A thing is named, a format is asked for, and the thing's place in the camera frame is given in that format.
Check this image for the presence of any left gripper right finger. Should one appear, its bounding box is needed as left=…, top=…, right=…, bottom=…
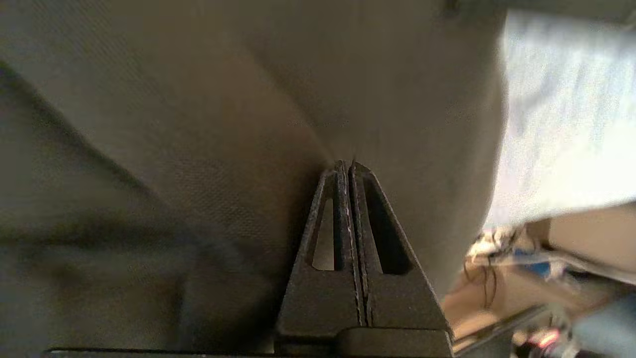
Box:
left=338, top=157, right=456, bottom=358

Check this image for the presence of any black zip hoodie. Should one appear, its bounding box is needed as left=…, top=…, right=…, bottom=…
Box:
left=0, top=0, right=510, bottom=355

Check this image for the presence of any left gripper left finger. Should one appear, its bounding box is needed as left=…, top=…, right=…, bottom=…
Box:
left=274, top=160, right=367, bottom=357

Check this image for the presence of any blue bed sheet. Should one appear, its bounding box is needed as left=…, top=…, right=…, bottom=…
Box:
left=484, top=7, right=636, bottom=230

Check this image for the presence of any brown bed base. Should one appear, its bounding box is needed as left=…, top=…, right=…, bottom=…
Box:
left=527, top=201, right=636, bottom=279

